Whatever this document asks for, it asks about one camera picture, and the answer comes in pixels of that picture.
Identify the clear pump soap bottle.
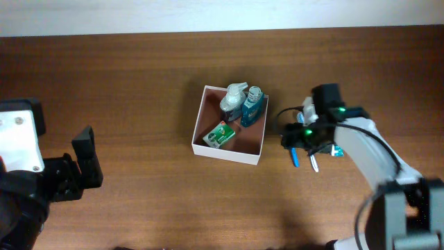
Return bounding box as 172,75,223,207
220,82,248,122

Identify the green Dettol soap box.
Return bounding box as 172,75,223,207
203,121,236,149

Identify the blue disposable razor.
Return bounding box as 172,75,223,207
290,148,300,167

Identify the blue Listerine mouthwash bottle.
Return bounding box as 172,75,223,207
241,86,264,128

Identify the blue white toothbrush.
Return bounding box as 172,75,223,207
296,112,319,173

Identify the green white toothpaste tube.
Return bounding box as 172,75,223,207
330,144,344,157

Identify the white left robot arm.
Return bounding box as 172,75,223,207
1,126,103,249

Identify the white box pink inside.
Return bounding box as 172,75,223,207
191,85,268,165

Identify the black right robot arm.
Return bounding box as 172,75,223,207
273,83,443,249

